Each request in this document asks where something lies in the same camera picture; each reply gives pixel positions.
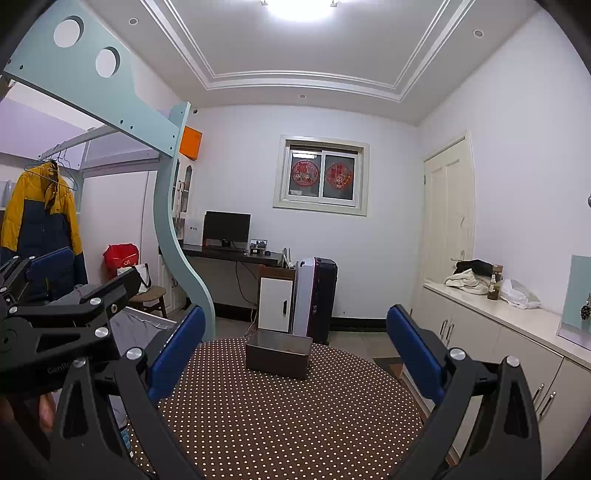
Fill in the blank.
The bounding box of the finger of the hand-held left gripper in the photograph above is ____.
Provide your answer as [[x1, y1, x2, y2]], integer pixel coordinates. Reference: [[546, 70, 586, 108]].
[[0, 247, 77, 306], [7, 268, 142, 357]]

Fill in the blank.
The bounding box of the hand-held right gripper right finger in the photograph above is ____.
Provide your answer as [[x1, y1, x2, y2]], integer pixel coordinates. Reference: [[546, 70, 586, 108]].
[[385, 304, 544, 480]]

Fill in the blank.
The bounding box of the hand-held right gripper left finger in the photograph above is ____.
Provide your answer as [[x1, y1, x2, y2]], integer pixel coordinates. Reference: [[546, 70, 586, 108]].
[[48, 305, 206, 480]]

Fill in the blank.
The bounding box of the grey storage box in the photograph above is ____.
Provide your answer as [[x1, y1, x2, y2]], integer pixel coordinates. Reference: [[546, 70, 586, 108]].
[[245, 329, 314, 380]]

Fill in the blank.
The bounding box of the person's left hand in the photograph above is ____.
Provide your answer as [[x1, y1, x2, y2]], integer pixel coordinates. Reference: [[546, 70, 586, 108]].
[[37, 392, 58, 433]]

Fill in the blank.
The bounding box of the white tote bag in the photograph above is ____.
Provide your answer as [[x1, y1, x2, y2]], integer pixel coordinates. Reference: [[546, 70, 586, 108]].
[[116, 263, 153, 294]]

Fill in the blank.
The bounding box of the red bag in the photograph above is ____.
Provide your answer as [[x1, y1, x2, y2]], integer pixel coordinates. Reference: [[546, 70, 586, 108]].
[[103, 243, 140, 280]]

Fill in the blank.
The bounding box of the wooden chair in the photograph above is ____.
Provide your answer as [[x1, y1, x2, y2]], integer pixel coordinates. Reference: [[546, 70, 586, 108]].
[[127, 285, 168, 320]]

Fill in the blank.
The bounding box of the grey bed sheet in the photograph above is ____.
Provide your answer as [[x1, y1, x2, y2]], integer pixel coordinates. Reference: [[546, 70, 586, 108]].
[[46, 282, 182, 428]]

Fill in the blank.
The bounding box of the yellow and navy jacket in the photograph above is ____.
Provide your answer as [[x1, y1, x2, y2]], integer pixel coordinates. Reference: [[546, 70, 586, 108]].
[[0, 161, 89, 288]]

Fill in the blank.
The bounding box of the white sideboard cabinet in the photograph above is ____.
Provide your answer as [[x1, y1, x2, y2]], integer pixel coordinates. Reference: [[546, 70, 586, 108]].
[[397, 281, 591, 480]]

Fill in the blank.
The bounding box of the white cloth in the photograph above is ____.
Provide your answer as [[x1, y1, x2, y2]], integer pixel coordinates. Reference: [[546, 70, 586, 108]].
[[444, 268, 491, 295]]

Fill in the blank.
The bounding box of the white cardboard box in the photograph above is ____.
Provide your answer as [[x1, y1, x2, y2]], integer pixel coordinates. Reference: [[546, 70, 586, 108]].
[[182, 215, 206, 247]]

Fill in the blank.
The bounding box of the small white cabinet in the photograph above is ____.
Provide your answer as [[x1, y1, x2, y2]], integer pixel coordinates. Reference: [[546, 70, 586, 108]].
[[257, 264, 296, 334]]

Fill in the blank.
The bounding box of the brown bottle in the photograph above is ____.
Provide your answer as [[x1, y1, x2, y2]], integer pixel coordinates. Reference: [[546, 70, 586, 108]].
[[487, 264, 503, 301]]

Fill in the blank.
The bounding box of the dark corner desk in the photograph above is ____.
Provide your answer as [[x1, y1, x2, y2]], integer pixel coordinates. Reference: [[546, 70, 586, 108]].
[[178, 243, 285, 320]]

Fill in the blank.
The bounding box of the dark suitcase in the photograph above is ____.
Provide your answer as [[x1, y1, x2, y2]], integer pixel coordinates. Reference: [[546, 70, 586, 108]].
[[308, 257, 339, 345]]

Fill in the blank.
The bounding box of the black cloth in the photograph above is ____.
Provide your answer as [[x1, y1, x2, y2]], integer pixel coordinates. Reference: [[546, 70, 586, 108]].
[[455, 259, 495, 278]]

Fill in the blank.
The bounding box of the white glass-door cabinet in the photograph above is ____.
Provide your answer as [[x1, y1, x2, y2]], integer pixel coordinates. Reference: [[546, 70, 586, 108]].
[[173, 157, 193, 241]]

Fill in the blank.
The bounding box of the white plastic bag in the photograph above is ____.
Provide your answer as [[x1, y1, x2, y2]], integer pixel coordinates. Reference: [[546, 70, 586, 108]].
[[500, 278, 542, 309]]

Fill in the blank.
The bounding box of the black computer monitor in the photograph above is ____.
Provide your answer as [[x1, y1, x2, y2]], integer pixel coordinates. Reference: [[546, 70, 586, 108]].
[[203, 211, 252, 250]]

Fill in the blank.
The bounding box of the brown polka-dot tablecloth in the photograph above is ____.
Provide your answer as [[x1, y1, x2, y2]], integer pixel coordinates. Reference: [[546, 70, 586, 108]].
[[127, 337, 426, 480]]

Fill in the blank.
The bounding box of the white suitcase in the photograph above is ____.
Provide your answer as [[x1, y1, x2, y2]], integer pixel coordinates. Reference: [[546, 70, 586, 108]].
[[290, 258, 319, 340]]

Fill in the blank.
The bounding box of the white door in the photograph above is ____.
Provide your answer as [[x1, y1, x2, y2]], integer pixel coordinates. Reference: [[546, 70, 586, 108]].
[[422, 131, 476, 297]]

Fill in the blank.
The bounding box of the orange box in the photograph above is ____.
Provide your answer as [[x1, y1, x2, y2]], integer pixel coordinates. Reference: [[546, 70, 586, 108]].
[[179, 126, 203, 161]]

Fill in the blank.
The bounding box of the teal picture board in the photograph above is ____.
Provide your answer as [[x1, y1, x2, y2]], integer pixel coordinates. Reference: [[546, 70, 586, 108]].
[[556, 254, 591, 345]]

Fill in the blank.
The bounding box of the window with red paper-cuts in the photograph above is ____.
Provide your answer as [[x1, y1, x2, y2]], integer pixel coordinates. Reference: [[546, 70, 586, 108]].
[[273, 135, 370, 218]]

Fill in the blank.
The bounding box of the ceiling light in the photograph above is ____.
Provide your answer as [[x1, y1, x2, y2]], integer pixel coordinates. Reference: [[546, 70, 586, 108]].
[[259, 0, 343, 22]]

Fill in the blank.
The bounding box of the teal bunk bed frame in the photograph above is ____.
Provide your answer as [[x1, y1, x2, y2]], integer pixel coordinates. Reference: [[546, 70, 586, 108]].
[[2, 0, 217, 343]]

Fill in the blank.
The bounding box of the wire clothes hanger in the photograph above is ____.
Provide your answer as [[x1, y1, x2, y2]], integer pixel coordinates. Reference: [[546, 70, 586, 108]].
[[23, 156, 80, 193]]

